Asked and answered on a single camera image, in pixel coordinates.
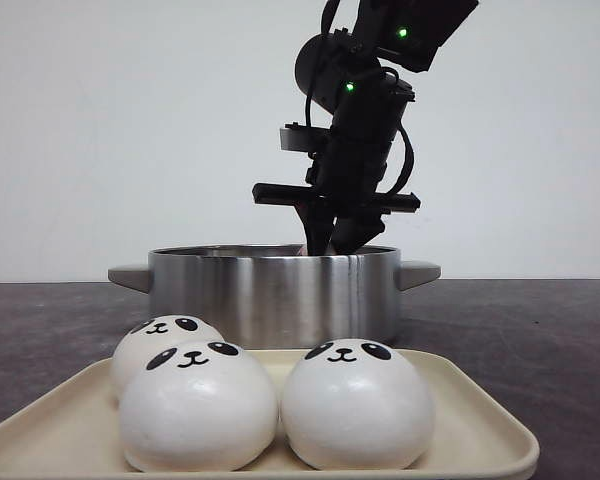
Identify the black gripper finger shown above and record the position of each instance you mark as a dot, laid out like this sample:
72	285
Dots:
351	233
317	218

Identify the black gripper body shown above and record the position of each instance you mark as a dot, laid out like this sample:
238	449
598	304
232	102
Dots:
345	173

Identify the panda bun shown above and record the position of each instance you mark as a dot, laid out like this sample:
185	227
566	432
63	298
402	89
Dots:
354	403
198	406
150	338

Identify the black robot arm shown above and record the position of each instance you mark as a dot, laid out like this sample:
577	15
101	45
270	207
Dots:
351	74

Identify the stainless steel pot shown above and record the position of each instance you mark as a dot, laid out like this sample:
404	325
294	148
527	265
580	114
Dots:
270	296

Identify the cream plastic tray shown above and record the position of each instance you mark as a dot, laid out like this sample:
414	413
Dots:
71	433

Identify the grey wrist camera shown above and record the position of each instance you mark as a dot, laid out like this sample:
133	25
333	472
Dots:
302	138

